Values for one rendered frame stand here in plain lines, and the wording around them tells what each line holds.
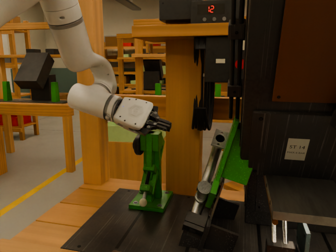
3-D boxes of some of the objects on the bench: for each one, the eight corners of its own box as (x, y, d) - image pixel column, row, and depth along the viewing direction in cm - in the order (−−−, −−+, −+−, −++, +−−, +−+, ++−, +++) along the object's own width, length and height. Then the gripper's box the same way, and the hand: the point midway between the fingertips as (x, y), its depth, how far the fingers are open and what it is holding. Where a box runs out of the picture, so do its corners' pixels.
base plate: (555, 340, 57) (558, 331, 57) (60, 253, 83) (60, 247, 83) (426, 226, 97) (427, 221, 97) (119, 192, 123) (119, 187, 123)
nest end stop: (201, 236, 84) (203, 231, 80) (181, 229, 85) (182, 224, 81) (202, 232, 85) (204, 227, 81) (183, 225, 86) (184, 220, 82)
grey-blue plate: (307, 288, 68) (313, 234, 65) (298, 287, 68) (303, 233, 65) (299, 262, 77) (304, 213, 74) (291, 261, 77) (296, 212, 74)
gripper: (127, 98, 98) (178, 114, 95) (107, 134, 91) (161, 153, 88) (124, 84, 92) (179, 101, 89) (102, 121, 85) (161, 141, 82)
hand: (164, 125), depth 89 cm, fingers closed
